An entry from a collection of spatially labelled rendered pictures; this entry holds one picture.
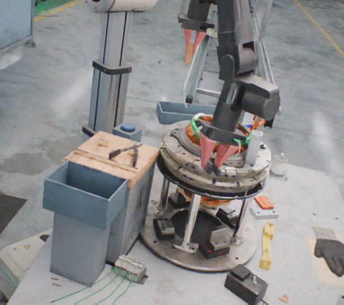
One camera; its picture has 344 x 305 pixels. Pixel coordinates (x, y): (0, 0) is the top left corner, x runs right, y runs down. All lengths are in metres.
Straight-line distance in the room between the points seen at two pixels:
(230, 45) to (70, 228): 0.58
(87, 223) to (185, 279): 0.35
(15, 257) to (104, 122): 0.78
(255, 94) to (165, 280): 0.59
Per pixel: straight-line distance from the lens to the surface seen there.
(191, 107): 1.64
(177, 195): 1.47
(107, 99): 1.57
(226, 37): 0.92
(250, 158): 1.22
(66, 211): 1.10
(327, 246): 1.56
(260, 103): 0.91
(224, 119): 0.96
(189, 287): 1.27
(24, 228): 2.66
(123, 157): 1.20
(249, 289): 1.25
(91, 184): 1.16
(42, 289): 1.22
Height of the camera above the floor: 1.64
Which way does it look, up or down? 25 degrees down
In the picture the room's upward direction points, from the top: 11 degrees clockwise
